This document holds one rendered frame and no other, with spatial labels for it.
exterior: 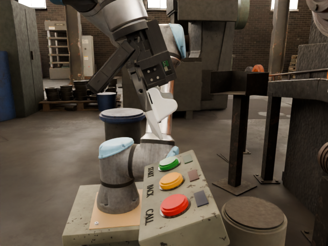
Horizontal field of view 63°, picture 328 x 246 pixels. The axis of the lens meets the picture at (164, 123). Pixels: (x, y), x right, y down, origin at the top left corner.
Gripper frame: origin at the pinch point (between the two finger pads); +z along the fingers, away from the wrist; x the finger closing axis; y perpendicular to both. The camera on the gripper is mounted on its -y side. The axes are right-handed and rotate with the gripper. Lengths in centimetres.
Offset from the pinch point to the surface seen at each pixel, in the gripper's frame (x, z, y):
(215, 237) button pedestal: -22.9, 10.0, 3.8
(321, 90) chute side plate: 62, 24, 68
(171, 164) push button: -5.2, 6.0, 0.6
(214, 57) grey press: 346, 16, 88
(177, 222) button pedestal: -21.9, 6.8, 0.0
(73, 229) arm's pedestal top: 20.1, 25.5, -35.9
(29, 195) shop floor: 97, 36, -94
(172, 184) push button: -12.9, 6.1, 0.2
